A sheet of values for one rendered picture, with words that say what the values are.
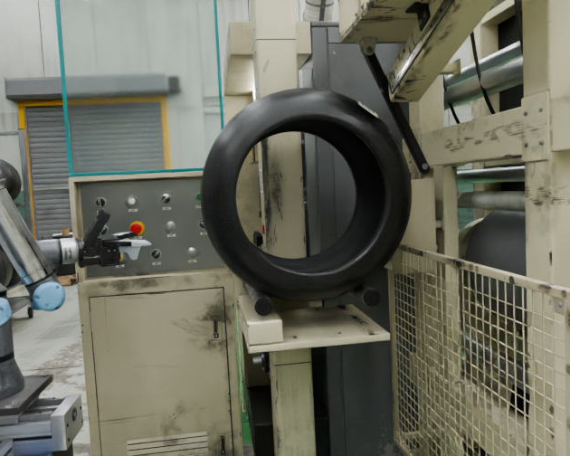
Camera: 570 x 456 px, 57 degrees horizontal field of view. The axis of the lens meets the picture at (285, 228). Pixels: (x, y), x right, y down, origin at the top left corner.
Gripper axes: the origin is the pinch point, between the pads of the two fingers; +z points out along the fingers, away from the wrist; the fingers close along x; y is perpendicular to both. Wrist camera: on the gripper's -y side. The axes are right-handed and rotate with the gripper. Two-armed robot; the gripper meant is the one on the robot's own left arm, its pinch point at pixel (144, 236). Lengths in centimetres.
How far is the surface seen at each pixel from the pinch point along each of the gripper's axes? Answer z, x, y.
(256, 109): 17, 41, -38
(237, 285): 24.0, 16.4, 14.6
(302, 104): 27, 47, -40
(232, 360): 32, -6, 51
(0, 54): 13, -1015, -158
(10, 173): -16, -405, 15
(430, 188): 80, 40, -16
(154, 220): 11.0, -26.8, 0.1
